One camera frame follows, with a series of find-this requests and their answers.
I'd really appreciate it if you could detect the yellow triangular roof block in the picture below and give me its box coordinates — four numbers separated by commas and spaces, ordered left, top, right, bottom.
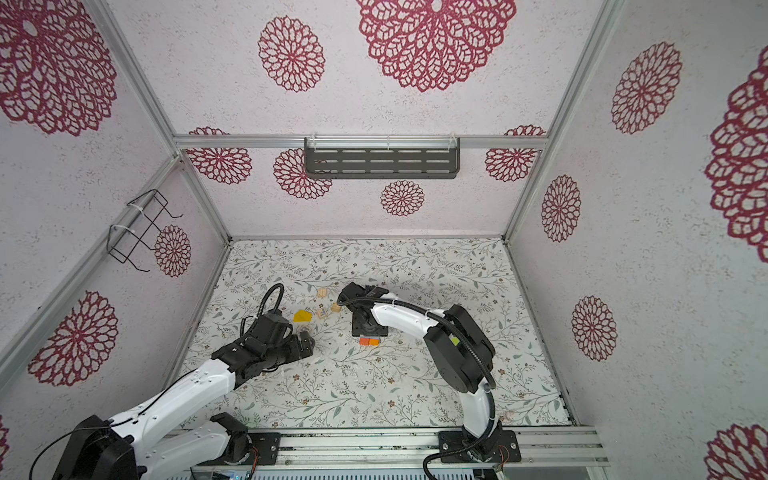
293, 310, 313, 323

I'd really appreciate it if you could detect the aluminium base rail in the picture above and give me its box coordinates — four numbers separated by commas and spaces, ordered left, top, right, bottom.
179, 425, 610, 480

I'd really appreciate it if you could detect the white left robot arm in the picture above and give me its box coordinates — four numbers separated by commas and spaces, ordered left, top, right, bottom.
53, 313, 315, 479

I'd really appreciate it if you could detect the black wire wall basket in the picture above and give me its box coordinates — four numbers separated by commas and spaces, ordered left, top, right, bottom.
105, 189, 182, 273

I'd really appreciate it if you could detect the grey slotted wall shelf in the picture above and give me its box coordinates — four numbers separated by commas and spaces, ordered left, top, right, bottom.
304, 137, 461, 180

